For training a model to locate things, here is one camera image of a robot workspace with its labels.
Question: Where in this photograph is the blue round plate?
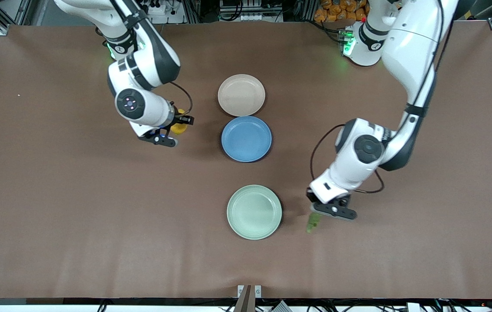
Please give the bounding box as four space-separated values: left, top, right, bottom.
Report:
221 116 273 163

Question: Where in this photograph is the silver metal bracket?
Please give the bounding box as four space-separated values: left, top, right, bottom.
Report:
237 285 262 299

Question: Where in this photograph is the white power strip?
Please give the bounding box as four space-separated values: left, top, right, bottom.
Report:
142 0 186 24

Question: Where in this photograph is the yellow lemon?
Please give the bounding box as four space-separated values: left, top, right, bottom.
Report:
170 108 189 136

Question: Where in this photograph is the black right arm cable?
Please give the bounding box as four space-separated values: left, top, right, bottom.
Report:
169 81 194 116

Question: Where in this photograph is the bag of orange packets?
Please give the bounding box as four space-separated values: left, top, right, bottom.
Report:
314 0 370 23

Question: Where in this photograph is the beige round plate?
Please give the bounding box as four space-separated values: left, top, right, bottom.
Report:
218 74 266 117

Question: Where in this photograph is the pale green round plate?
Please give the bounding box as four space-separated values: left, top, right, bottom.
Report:
227 185 283 241

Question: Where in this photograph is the grey metal pole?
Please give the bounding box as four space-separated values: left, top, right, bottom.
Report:
233 285 256 312

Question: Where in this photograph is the green lettuce leaf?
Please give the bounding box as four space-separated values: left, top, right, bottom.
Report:
306 211 323 234

